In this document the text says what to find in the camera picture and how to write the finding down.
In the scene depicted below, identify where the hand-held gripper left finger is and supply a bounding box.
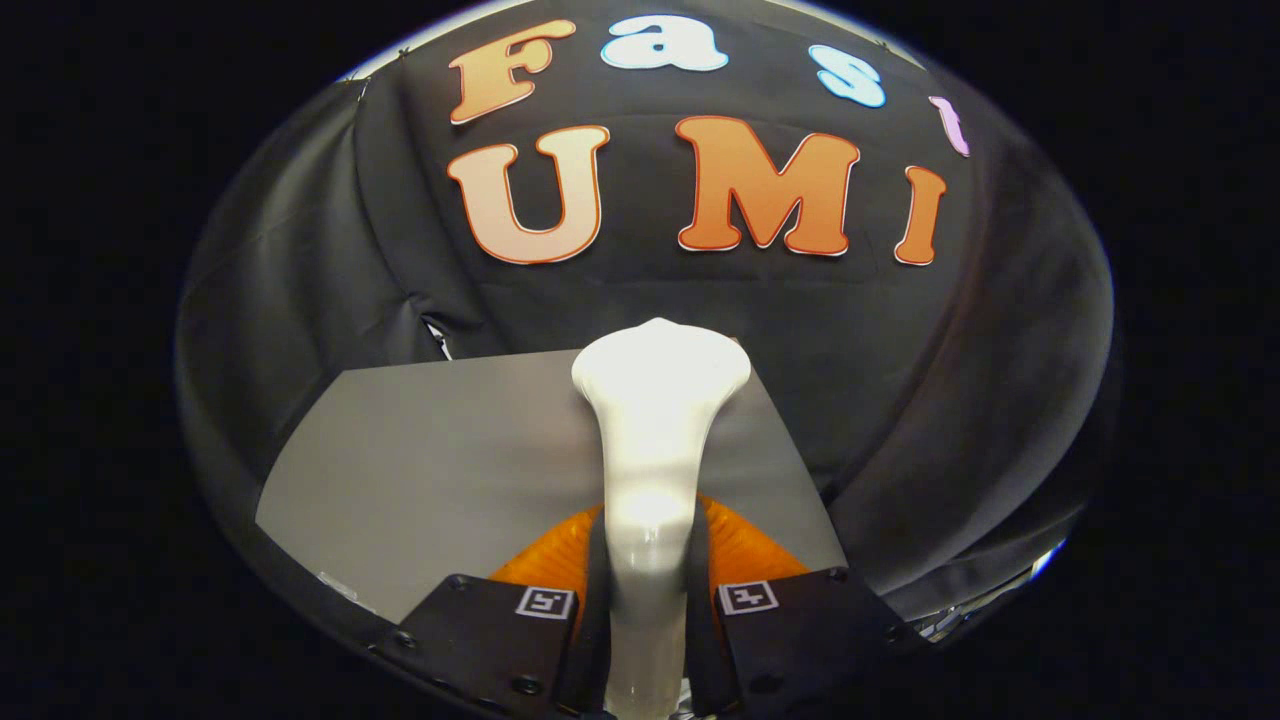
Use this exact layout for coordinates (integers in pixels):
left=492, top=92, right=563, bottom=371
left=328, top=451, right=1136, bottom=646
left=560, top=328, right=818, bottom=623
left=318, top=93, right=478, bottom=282
left=375, top=503, right=614, bottom=720

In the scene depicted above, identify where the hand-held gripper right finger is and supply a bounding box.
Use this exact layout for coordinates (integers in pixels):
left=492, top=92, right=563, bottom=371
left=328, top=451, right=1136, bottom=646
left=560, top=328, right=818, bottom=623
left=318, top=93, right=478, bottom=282
left=684, top=496, right=927, bottom=719

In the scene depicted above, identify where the white garment steamer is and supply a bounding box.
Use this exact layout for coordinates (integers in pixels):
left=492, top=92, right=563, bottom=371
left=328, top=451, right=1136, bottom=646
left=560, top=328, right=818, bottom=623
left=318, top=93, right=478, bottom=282
left=571, top=318, right=753, bottom=720

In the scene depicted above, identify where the grey drawer cabinet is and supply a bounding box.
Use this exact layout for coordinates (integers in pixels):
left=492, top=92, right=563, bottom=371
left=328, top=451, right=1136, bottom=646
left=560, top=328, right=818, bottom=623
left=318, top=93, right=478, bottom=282
left=255, top=348, right=849, bottom=626

